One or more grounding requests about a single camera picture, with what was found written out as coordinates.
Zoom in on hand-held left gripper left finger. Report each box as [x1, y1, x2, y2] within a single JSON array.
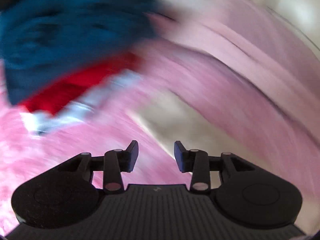
[[58, 140, 139, 194]]

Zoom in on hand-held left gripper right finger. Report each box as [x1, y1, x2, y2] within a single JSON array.
[[174, 141, 255, 194]]

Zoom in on pink fluffy blanket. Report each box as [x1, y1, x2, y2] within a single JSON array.
[[0, 37, 225, 230]]

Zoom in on white folded garment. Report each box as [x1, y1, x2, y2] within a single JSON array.
[[20, 70, 143, 137]]

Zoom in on red folded garment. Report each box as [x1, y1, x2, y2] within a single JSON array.
[[21, 52, 143, 115]]

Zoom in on blue folded garment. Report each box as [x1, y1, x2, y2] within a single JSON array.
[[0, 0, 160, 105]]

